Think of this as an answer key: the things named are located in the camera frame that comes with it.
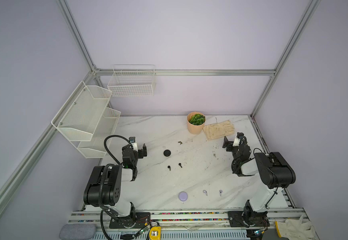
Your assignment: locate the purple earbud charging case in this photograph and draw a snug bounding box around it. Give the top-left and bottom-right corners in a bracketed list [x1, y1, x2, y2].
[178, 192, 188, 202]

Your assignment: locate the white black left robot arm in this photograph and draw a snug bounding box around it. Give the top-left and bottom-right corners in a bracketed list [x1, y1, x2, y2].
[83, 135, 148, 221]

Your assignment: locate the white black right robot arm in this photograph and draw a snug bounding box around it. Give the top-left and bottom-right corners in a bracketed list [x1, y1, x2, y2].
[222, 132, 296, 213]

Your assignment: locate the black round charging case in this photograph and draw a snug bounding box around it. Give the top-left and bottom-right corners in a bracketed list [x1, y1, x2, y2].
[164, 150, 172, 157]

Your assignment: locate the white mesh lower shelf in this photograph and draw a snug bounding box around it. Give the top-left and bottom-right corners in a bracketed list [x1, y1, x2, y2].
[78, 108, 121, 159]

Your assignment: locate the white mesh shelf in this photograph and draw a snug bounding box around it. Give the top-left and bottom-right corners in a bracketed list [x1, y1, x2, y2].
[51, 85, 112, 142]
[78, 108, 121, 159]

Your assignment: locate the orange pot with green plant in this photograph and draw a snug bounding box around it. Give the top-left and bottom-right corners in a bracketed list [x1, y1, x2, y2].
[187, 112, 205, 135]

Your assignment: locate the white mesh upper shelf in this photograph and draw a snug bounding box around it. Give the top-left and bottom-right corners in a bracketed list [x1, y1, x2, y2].
[51, 85, 112, 142]

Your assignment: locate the yellow tag box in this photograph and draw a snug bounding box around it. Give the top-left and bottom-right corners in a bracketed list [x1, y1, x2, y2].
[149, 227, 162, 240]

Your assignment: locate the white glove yellow cuff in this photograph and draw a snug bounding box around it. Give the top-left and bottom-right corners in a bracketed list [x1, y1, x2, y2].
[275, 216, 315, 240]

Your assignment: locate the grey sponge pad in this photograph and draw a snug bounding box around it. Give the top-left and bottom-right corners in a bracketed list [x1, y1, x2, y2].
[59, 224, 97, 240]

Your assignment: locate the white wire basket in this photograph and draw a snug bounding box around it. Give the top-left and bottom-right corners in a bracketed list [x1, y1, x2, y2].
[108, 65, 156, 97]

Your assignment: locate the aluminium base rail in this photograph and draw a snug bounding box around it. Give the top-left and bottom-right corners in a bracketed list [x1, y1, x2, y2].
[67, 208, 309, 232]

